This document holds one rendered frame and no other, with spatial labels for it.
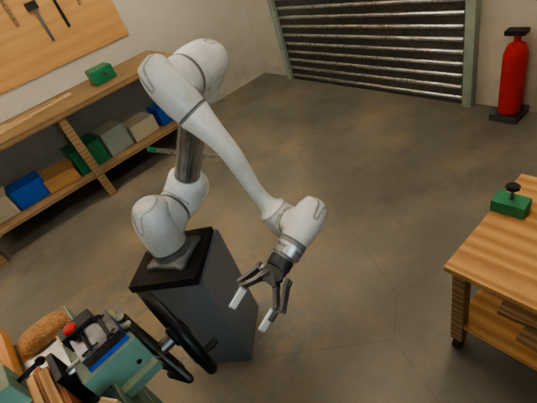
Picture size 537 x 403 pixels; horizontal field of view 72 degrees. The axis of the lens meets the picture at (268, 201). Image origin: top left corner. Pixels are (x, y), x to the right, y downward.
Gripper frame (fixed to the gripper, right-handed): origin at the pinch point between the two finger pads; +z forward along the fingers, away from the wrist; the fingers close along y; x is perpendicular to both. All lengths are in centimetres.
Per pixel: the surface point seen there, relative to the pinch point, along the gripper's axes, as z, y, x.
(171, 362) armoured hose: 20.4, -4.1, -12.5
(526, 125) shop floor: -193, 4, 149
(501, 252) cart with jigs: -61, 43, 43
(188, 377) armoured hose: 23.5, -5.0, -2.3
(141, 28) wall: -153, -314, 21
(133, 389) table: 25.9, 1.9, -25.1
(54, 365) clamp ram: 28.3, -7.0, -40.4
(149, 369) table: 20.7, 1.9, -24.0
